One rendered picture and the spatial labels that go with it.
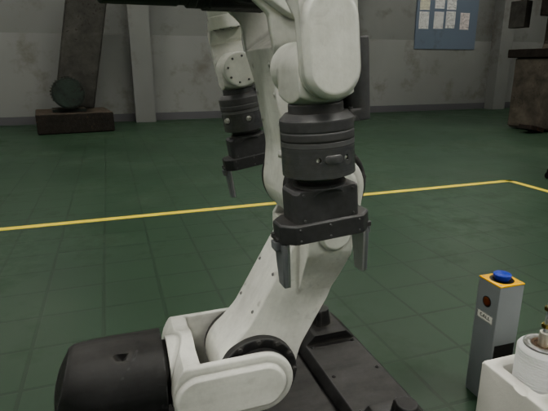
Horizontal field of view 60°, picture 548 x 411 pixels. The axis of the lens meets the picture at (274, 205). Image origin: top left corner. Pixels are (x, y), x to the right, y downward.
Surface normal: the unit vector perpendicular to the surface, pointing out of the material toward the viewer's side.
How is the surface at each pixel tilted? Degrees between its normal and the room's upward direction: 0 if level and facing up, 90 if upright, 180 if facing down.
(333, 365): 0
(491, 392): 90
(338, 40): 89
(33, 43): 90
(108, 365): 40
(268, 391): 90
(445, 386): 0
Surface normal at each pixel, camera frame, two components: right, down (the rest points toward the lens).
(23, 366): 0.00, -0.96
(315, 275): 0.29, 0.64
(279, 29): 0.33, 0.26
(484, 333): -0.95, 0.09
